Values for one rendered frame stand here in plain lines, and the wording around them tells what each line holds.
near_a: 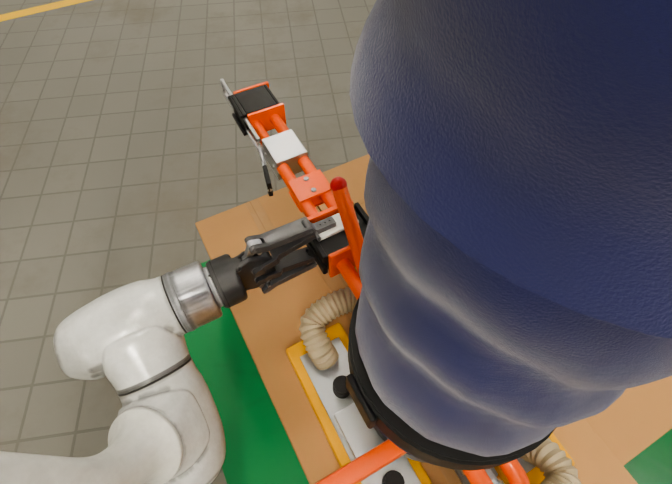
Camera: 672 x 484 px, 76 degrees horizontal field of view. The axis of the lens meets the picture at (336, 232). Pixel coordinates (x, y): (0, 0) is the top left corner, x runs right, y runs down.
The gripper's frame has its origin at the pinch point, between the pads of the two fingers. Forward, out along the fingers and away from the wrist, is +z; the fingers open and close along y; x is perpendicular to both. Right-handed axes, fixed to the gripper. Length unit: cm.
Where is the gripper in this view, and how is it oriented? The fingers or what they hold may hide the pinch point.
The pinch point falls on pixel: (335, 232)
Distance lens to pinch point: 68.9
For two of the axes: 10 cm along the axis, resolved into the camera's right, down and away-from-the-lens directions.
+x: 4.8, 7.2, -5.0
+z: 8.8, -3.9, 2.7
